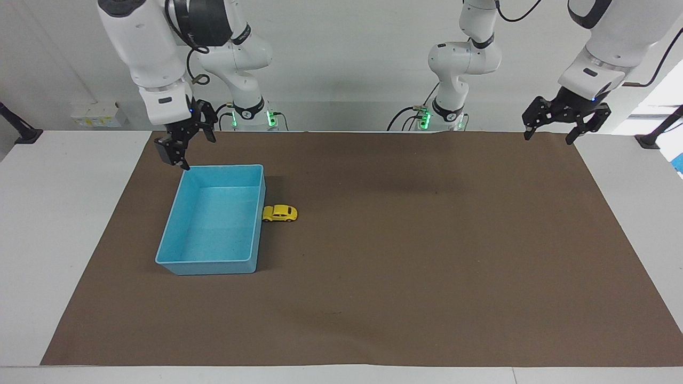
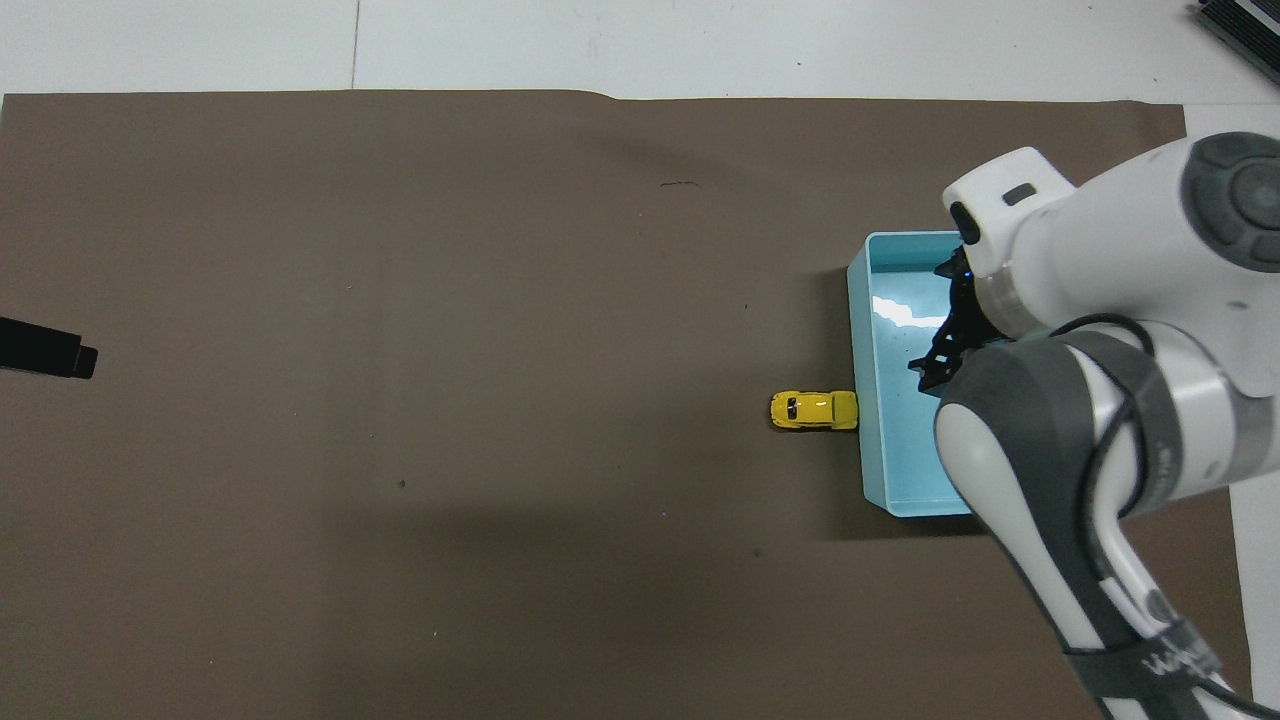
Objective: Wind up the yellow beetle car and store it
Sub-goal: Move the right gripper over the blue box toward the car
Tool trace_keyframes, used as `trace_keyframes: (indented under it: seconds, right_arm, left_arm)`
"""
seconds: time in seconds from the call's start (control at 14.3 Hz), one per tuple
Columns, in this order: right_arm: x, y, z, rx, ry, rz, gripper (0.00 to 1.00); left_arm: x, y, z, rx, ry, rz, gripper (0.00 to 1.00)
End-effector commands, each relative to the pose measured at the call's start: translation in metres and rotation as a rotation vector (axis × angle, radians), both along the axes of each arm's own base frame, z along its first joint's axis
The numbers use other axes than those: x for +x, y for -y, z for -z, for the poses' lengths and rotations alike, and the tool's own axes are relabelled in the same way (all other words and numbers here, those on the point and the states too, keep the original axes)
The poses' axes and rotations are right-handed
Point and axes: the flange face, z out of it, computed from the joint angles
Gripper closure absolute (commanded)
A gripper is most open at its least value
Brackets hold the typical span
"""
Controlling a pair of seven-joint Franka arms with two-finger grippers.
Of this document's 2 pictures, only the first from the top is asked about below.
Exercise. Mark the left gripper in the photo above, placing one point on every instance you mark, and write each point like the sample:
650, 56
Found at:
579, 102

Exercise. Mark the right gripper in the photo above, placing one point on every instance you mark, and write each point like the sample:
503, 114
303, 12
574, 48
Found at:
195, 113

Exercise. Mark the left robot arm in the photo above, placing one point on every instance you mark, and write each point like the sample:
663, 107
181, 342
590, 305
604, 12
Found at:
608, 48

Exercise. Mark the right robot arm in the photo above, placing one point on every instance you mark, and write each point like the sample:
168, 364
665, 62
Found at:
152, 50

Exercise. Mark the yellow beetle toy car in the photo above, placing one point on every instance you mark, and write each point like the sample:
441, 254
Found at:
279, 213

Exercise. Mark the light blue plastic bin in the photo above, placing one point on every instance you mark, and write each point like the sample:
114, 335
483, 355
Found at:
216, 221

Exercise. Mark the black stand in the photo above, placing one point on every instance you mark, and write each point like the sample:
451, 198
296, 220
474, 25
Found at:
20, 130
657, 133

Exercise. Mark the white power socket block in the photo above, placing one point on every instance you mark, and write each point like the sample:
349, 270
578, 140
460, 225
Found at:
98, 115

